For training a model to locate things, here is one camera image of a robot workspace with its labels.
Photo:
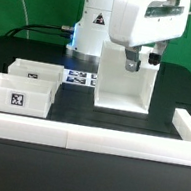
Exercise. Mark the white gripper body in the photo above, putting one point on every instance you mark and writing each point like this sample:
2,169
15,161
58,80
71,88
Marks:
139,22

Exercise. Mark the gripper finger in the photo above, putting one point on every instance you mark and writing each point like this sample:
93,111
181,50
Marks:
157,52
132,59

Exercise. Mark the white drawer cabinet frame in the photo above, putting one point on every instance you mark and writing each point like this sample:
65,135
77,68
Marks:
120,89

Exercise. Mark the white drawer box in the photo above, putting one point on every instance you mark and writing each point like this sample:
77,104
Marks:
25,96
37,70

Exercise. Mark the paper sheet with tags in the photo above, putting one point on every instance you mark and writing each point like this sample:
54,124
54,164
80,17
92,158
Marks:
81,78

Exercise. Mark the white right fence wall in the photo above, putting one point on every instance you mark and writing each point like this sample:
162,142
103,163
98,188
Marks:
182,123

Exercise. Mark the white fence wall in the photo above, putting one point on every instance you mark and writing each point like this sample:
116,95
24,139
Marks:
88,139
182,123

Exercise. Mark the white front fence wall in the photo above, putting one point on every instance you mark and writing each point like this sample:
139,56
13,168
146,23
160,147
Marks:
88,139

